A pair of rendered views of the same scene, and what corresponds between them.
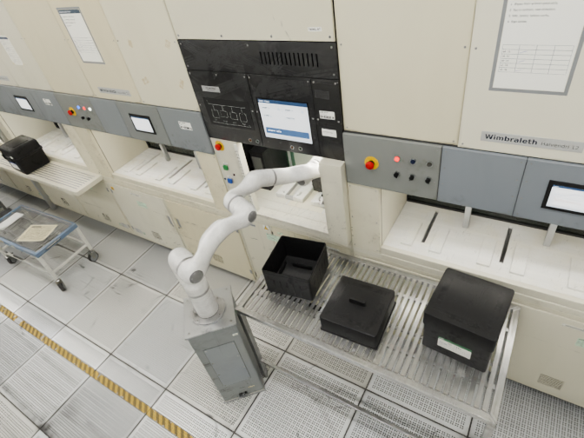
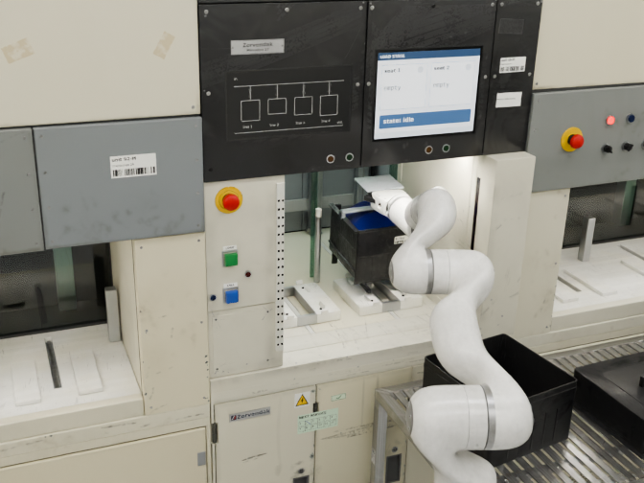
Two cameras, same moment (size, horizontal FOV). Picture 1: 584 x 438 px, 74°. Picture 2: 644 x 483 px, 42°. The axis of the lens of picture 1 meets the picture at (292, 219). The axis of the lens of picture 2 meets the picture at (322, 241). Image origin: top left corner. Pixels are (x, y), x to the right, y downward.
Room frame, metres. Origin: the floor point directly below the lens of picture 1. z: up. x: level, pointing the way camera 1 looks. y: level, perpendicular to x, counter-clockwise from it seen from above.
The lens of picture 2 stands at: (0.99, 1.87, 2.03)
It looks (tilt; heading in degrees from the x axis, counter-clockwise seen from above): 22 degrees down; 299
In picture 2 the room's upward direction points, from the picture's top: 1 degrees clockwise
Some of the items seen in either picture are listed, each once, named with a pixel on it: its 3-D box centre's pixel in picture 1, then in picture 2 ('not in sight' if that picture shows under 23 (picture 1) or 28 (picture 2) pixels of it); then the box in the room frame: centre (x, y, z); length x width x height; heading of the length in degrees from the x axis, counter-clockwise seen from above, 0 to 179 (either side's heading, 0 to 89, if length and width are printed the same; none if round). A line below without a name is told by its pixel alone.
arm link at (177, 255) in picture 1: (187, 270); (452, 444); (1.41, 0.57, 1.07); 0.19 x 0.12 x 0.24; 32
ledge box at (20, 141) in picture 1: (23, 154); not in sight; (3.54, 2.35, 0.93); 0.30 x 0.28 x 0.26; 48
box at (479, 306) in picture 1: (465, 318); not in sight; (0.94, -0.66, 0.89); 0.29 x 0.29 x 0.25; 47
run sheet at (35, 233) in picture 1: (36, 232); not in sight; (2.91, 2.26, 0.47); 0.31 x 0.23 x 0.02; 73
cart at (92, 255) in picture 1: (43, 242); not in sight; (3.04, 2.39, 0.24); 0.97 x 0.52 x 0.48; 54
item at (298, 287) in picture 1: (296, 267); (495, 397); (1.49, 0.03, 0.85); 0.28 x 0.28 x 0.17; 60
